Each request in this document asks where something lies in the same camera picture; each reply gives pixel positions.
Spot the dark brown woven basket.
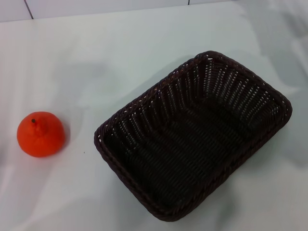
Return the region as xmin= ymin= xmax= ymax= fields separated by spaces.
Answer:
xmin=93 ymin=50 xmax=293 ymax=222

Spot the orange fruit with stem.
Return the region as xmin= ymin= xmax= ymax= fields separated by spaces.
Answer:
xmin=16 ymin=111 xmax=66 ymax=158

